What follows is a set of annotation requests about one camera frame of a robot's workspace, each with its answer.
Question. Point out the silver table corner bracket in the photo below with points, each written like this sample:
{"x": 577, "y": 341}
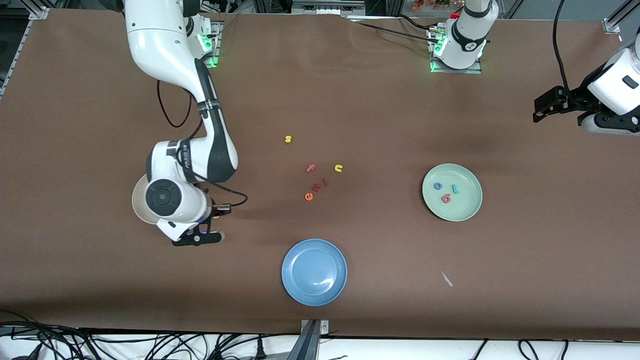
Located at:
{"x": 612, "y": 26}
{"x": 39, "y": 13}

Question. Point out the brown table cover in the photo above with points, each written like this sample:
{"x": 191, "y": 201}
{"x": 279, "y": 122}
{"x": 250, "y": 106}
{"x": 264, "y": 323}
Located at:
{"x": 100, "y": 280}

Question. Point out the grey background device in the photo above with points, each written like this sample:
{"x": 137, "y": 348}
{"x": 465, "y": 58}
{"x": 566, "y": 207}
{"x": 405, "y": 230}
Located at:
{"x": 327, "y": 6}

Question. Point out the silver aluminium frame bar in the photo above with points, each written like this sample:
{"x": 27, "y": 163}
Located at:
{"x": 625, "y": 12}

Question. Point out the beige brown plate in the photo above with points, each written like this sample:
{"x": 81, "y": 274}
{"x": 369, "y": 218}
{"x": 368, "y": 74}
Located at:
{"x": 140, "y": 205}

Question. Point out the orange artificial flowers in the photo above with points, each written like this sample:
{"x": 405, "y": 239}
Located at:
{"x": 430, "y": 4}

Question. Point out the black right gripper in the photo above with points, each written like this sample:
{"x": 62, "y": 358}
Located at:
{"x": 213, "y": 206}

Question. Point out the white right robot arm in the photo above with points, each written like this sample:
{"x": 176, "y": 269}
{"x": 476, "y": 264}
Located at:
{"x": 165, "y": 50}

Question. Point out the small white paper scrap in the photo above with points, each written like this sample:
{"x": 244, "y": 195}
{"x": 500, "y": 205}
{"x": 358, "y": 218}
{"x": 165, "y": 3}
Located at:
{"x": 446, "y": 279}

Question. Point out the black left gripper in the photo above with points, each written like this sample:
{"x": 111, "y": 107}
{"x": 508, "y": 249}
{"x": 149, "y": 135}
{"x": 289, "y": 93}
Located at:
{"x": 576, "y": 97}

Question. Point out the blue plate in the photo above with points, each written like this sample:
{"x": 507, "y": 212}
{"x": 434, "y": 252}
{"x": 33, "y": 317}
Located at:
{"x": 314, "y": 272}

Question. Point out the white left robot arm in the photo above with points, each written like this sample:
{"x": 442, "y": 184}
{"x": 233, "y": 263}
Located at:
{"x": 467, "y": 40}

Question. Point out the light green plate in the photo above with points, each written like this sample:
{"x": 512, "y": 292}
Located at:
{"x": 460, "y": 210}

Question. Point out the grey aluminium profile post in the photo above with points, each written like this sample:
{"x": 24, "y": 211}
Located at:
{"x": 311, "y": 345}

